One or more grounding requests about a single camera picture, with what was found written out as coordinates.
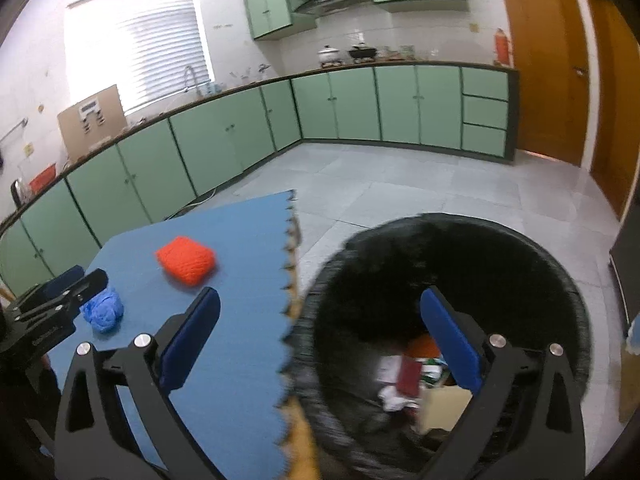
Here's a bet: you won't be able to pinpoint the white window blind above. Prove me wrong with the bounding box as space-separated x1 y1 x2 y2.
65 0 213 116

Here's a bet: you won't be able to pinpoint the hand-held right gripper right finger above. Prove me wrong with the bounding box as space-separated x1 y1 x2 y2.
419 287 587 480

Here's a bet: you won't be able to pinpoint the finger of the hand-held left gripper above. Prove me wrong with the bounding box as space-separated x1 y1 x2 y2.
10 268 110 324
10 266 85 307

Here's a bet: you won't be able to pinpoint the cardboard box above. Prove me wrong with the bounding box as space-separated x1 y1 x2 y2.
56 85 127 163

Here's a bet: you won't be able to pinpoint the blue foam mat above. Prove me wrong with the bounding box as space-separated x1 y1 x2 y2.
45 189 321 480

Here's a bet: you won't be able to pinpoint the blue cloth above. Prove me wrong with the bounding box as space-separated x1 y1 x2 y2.
625 310 640 356

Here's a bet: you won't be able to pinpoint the range hood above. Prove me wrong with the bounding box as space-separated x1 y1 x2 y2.
291 0 370 17

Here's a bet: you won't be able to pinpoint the green lower kitchen cabinets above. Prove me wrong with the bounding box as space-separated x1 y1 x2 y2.
0 62 521 301

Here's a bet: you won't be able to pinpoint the wooden board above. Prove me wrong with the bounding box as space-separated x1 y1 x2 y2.
618 340 640 423

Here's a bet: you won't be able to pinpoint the black cabinet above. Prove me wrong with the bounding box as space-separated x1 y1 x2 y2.
609 205 640 331

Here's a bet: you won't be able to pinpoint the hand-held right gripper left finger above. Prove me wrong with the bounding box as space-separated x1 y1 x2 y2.
52 286 222 480

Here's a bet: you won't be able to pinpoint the orange thermos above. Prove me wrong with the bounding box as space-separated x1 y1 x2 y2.
493 27 513 67

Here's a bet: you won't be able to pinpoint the blue plastic bag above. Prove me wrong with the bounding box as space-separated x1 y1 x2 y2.
80 287 125 333

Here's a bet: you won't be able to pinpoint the black trash bin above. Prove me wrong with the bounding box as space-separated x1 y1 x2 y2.
287 212 593 480

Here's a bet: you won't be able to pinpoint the orange knitted sponge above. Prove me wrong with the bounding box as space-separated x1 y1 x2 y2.
155 236 218 287

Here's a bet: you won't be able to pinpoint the beige carton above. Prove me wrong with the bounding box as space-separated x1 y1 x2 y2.
417 385 473 433

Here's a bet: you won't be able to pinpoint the wooden door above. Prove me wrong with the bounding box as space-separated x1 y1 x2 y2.
582 0 640 221
492 0 591 167

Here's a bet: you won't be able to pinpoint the dark red packet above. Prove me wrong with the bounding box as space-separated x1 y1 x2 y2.
397 357 423 398

